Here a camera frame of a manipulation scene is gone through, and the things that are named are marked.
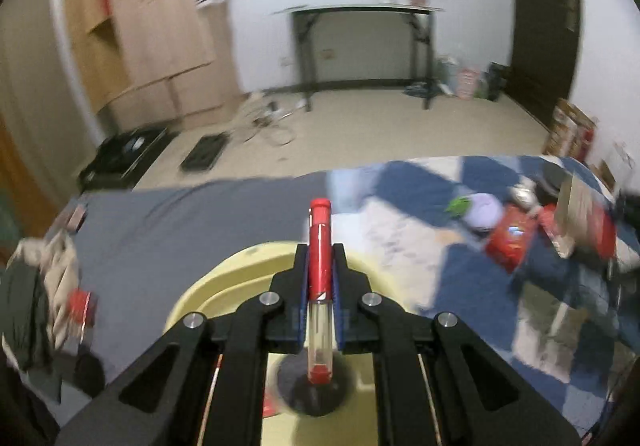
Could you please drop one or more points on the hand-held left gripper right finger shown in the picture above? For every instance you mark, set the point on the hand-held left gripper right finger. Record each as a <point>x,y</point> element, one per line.
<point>338,316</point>

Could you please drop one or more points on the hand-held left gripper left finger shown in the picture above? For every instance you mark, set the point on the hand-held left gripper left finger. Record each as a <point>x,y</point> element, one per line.
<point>302,321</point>

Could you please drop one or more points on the red pen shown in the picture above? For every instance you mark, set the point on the red pen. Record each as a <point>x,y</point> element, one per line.
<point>320,256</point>

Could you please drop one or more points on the yellow plastic basin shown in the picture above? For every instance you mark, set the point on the yellow plastic basin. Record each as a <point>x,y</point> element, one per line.
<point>240,276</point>

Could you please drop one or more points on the grey bed sheet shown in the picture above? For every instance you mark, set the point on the grey bed sheet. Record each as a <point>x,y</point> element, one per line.
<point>175,236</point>

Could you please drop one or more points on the green small packet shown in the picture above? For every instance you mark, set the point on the green small packet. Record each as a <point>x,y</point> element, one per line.
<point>459,205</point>

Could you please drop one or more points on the black floor mat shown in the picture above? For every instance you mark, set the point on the black floor mat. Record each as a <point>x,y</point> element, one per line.
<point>205,151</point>

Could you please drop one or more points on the red white small box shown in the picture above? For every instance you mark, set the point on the red white small box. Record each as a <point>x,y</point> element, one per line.
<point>80,306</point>

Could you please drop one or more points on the black flat case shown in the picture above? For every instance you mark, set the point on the black flat case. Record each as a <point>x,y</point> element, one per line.
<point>125,156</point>

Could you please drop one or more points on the small copper box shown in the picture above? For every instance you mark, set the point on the small copper box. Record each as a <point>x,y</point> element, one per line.
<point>77,217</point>

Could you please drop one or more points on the beige clothes pile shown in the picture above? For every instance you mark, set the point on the beige clothes pile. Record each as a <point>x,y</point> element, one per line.
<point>55,271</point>

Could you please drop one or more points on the bags under table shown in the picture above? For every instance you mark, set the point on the bags under table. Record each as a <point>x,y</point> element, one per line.
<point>467,78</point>

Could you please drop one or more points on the cardboard boxes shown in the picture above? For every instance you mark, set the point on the cardboard boxes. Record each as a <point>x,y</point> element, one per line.
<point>570,131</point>

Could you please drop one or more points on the black folding table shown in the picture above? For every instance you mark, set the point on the black folding table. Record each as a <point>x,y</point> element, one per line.
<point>360,10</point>

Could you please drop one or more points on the wooden wardrobe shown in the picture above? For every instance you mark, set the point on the wooden wardrobe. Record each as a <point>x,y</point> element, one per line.
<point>165,26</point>

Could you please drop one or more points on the dark brown door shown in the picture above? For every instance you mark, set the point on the dark brown door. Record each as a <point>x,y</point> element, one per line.
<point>545,26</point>

